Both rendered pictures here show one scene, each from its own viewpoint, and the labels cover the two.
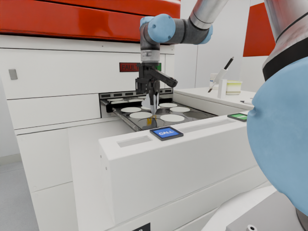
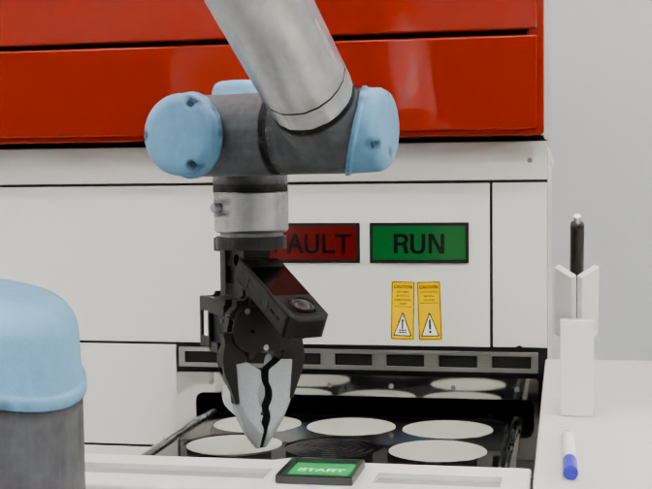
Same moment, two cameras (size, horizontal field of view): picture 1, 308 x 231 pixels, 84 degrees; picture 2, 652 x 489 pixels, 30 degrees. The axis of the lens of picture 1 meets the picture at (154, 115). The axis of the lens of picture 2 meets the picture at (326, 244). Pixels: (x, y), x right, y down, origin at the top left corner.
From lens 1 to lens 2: 0.84 m
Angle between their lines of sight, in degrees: 41
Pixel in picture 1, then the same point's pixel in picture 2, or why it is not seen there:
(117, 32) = not seen: hidden behind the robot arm
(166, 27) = (179, 134)
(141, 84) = (214, 318)
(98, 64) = (184, 231)
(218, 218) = not seen: outside the picture
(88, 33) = (137, 127)
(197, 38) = (317, 158)
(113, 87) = not seen: hidden behind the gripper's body
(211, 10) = (262, 83)
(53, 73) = (38, 262)
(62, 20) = (63, 97)
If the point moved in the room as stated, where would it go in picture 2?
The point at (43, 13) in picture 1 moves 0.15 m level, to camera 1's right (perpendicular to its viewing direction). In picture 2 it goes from (16, 85) to (98, 78)
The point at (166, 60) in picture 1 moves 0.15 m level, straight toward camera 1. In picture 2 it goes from (499, 210) to (418, 213)
